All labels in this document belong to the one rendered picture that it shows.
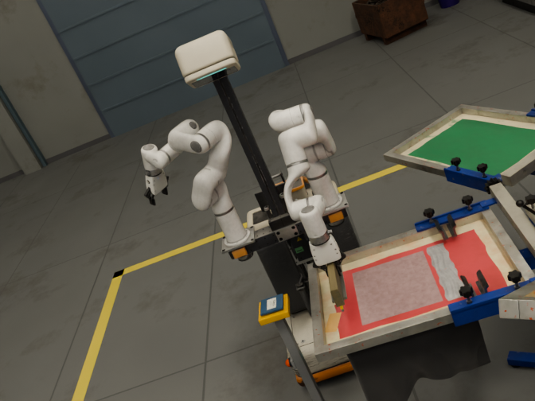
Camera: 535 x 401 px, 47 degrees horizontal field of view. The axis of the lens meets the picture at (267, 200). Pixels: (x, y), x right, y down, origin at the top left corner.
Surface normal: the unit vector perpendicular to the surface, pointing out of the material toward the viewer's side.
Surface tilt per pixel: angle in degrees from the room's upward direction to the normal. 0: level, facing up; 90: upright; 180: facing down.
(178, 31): 90
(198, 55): 63
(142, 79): 90
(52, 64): 90
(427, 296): 0
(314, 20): 90
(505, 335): 0
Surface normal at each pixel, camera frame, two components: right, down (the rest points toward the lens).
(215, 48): -0.13, 0.01
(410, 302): -0.37, -0.83
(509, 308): -0.60, 0.03
